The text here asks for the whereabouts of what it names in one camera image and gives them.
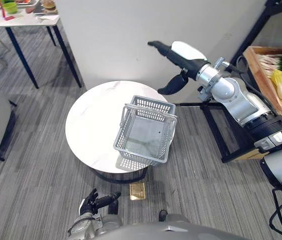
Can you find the brass floor outlet plate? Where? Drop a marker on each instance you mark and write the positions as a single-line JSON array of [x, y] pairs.
[[137, 191]]

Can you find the toy burger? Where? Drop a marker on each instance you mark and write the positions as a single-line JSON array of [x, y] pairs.
[[49, 5]]

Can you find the white paper napkin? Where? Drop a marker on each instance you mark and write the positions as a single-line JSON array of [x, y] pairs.
[[47, 18]]

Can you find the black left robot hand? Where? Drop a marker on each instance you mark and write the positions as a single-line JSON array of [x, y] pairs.
[[92, 202]]

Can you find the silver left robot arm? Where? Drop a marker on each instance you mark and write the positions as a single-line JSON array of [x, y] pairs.
[[84, 222]]

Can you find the silver metal tray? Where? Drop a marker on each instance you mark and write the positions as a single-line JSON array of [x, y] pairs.
[[27, 2]]

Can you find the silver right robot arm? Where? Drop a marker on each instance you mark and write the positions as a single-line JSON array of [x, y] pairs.
[[233, 93]]

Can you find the red plastic utensil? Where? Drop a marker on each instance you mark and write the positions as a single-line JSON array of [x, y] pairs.
[[4, 11]]

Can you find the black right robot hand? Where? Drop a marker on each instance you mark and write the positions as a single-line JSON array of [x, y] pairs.
[[180, 58]]

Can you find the green plastic cup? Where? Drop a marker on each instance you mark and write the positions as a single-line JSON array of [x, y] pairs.
[[10, 8]]

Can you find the dark left robot foot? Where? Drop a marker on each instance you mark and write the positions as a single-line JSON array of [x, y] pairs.
[[113, 207]]

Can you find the dark robot foot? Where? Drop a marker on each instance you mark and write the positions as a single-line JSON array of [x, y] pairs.
[[162, 215], [113, 207]]

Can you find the grey robot torso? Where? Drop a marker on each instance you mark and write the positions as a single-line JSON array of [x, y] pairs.
[[155, 231]]

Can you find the dark right robot foot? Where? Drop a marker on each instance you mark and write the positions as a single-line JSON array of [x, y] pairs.
[[162, 215]]

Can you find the bunch of green onions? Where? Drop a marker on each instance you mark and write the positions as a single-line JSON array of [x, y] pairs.
[[273, 62]]

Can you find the white rectangular table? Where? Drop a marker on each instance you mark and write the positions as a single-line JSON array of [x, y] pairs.
[[18, 18]]

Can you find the grey plastic shopping basket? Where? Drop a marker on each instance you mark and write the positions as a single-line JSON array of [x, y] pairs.
[[143, 135]]

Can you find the dark tray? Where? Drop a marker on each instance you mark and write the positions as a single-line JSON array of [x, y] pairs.
[[38, 8]]

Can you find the round white marble table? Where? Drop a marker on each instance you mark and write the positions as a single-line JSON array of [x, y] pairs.
[[93, 125]]

